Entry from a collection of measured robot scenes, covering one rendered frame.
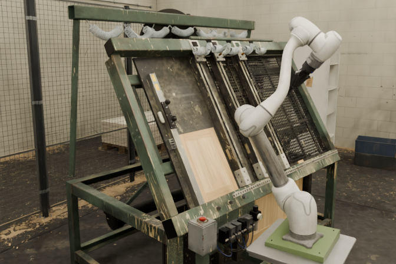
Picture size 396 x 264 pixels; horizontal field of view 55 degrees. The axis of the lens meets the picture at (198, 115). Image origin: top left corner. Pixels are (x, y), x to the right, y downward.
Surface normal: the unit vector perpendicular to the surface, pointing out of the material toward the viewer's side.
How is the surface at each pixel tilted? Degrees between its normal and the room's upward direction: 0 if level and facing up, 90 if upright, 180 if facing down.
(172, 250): 90
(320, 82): 90
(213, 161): 59
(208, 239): 90
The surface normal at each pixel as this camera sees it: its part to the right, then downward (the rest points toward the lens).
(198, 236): -0.70, 0.12
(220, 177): 0.61, -0.40
